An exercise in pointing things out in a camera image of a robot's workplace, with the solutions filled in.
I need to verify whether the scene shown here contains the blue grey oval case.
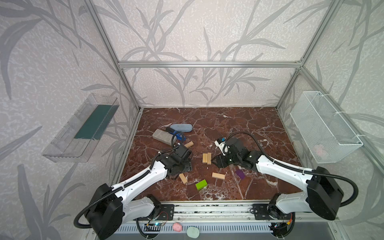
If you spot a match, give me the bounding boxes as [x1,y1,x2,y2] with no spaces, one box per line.
[170,124,193,133]

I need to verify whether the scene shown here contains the circuit board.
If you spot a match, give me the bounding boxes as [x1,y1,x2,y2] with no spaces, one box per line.
[270,222,295,239]
[144,221,167,232]

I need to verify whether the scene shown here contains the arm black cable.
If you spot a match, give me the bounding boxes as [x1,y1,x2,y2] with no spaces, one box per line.
[73,130,185,240]
[222,131,360,208]

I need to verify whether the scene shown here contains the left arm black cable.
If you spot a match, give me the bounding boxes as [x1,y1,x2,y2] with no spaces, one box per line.
[73,130,185,240]

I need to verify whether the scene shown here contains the mint green blob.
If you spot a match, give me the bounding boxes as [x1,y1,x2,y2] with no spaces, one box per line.
[186,227,200,239]

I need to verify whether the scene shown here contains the aluminium front rail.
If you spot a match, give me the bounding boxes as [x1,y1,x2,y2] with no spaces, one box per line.
[86,201,340,224]

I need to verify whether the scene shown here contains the clear plastic wall bin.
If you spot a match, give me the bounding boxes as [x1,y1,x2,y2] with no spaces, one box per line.
[42,94,120,163]

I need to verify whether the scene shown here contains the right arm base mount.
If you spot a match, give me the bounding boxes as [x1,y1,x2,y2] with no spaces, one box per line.
[250,204,292,222]

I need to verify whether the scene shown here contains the pink eraser blob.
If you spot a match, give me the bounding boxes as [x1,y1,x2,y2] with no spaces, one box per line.
[172,223,183,233]

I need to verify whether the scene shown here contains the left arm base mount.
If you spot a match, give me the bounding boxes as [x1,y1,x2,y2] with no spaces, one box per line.
[139,204,175,221]

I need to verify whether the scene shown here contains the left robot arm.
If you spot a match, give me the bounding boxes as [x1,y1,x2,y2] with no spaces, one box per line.
[74,145,192,240]

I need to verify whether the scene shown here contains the green block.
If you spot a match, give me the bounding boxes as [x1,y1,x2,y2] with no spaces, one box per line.
[196,180,208,191]

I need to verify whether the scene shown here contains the pink object in basket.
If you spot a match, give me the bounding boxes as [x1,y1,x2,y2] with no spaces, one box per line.
[314,145,328,158]

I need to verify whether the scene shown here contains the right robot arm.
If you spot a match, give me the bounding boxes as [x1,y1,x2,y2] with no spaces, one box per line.
[213,138,344,221]

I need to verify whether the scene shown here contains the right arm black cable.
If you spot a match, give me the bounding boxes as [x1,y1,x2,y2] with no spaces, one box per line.
[222,131,360,208]

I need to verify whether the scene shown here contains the wood block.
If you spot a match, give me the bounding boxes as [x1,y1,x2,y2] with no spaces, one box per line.
[207,153,212,165]
[179,174,188,184]
[185,141,194,148]
[202,153,208,164]
[212,173,226,180]

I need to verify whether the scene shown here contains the white wire wall basket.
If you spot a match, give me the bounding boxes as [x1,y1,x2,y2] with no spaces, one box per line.
[290,91,363,164]

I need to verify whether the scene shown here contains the blue stapler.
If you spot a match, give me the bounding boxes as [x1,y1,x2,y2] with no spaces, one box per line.
[166,127,186,142]

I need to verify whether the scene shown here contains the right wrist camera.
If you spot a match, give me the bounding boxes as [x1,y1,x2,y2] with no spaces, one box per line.
[215,138,229,156]

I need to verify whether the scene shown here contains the grey rectangular sponge block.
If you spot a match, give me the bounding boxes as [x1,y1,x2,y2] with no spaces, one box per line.
[153,129,177,146]

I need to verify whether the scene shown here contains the right circuit board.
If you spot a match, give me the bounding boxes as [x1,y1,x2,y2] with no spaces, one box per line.
[270,222,295,239]

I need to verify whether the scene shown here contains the purple block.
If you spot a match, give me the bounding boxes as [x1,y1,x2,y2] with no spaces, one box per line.
[236,170,246,180]

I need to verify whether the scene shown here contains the left circuit board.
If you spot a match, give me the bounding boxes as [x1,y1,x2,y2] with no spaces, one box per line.
[144,221,167,232]

